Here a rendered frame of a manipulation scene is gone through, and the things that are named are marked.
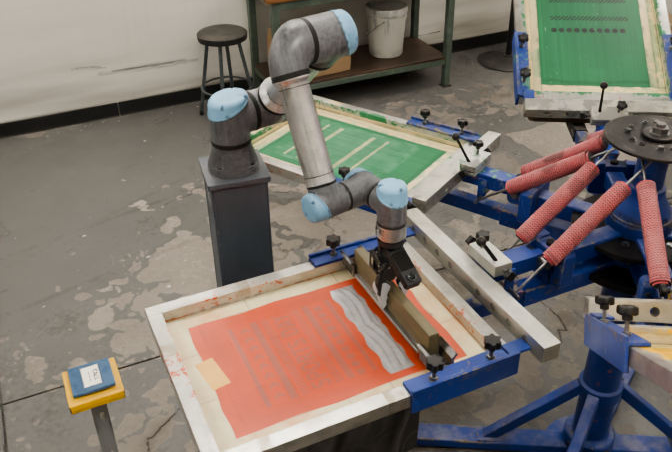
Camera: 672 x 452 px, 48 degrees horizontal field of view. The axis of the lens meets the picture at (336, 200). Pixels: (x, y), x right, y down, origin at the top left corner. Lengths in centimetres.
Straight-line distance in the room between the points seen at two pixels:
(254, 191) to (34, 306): 190
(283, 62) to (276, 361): 74
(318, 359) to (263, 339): 16
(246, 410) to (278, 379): 12
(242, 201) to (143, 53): 341
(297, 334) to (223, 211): 46
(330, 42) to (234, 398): 88
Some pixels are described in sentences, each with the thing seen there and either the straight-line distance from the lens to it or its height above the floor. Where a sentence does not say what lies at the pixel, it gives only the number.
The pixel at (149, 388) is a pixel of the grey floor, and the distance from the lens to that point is 330.
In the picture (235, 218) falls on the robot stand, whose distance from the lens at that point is 225.
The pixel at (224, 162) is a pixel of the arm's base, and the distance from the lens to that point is 218.
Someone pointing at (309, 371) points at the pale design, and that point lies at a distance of 189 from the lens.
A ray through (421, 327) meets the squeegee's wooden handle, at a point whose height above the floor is 106.
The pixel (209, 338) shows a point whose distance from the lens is 201.
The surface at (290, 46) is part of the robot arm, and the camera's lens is 178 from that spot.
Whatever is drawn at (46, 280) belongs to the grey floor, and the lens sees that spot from 404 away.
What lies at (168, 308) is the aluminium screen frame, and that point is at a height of 99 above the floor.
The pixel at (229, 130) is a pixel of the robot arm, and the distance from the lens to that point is 214.
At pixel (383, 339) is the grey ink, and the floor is 96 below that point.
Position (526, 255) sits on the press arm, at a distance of 217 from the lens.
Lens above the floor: 227
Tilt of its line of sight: 31 degrees down
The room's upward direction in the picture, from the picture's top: 1 degrees counter-clockwise
